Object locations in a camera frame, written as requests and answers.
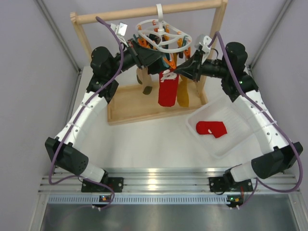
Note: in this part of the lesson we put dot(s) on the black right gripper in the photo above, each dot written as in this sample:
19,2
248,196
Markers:
192,69

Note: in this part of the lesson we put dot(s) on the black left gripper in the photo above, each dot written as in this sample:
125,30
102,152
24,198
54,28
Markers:
144,56

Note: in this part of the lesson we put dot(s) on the dark teal sock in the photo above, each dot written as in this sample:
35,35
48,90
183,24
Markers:
156,67

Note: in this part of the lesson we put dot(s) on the orange clothes clip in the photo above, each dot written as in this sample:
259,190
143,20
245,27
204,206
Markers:
169,63

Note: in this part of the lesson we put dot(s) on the red christmas sock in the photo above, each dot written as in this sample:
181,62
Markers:
168,85
215,128

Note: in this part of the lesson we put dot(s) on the white plastic clip hanger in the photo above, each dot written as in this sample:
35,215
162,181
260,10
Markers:
159,35

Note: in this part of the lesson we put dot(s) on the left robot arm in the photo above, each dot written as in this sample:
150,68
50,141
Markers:
64,149

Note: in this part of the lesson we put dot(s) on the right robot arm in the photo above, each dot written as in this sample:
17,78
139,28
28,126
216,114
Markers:
278,153

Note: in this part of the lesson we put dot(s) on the beige green striped sock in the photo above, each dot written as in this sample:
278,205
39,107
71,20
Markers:
145,79

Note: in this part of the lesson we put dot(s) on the mustard yellow sock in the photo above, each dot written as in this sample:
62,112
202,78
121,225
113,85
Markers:
182,92

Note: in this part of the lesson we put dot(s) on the wooden hanging rack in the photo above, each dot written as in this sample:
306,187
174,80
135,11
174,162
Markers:
129,103

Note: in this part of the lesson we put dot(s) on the white plastic basket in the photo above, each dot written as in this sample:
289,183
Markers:
239,132

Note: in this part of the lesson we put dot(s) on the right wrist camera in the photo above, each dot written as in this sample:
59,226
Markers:
203,43

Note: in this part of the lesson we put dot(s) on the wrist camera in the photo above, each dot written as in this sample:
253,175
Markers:
120,30
203,43

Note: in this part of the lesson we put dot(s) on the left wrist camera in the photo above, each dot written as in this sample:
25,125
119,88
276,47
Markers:
120,30

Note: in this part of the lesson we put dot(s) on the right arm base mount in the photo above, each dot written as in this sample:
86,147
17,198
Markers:
228,185

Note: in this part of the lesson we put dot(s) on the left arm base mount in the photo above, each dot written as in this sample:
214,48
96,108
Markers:
102,184

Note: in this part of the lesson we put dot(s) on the aluminium rail frame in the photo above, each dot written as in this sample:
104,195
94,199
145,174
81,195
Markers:
161,187

